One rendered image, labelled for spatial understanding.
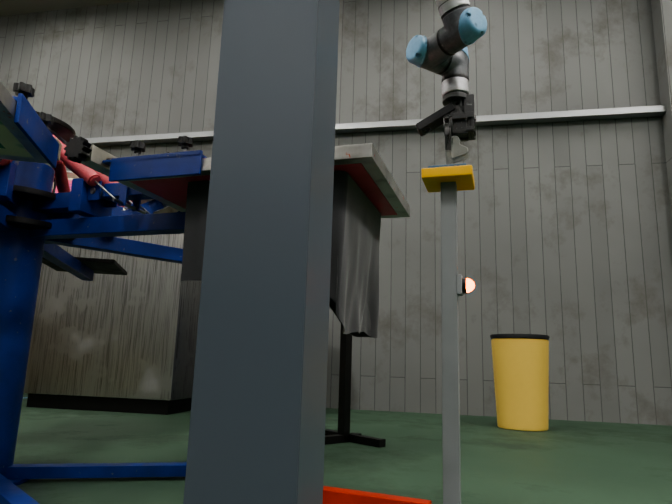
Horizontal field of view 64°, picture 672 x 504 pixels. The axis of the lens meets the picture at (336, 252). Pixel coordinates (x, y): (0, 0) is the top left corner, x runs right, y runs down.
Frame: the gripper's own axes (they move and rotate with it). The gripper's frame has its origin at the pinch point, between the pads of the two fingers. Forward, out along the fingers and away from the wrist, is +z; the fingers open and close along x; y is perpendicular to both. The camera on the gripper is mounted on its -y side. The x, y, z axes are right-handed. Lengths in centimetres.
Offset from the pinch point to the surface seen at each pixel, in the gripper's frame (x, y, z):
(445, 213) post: -2.1, -0.7, 13.7
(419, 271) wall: 367, -60, -33
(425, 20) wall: 368, -54, -301
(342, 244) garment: -8.9, -26.7, 22.7
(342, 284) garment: -7.4, -26.8, 33.0
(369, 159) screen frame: -15.7, -18.3, 2.3
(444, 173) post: -6.6, -0.4, 4.2
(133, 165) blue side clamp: -18, -87, -1
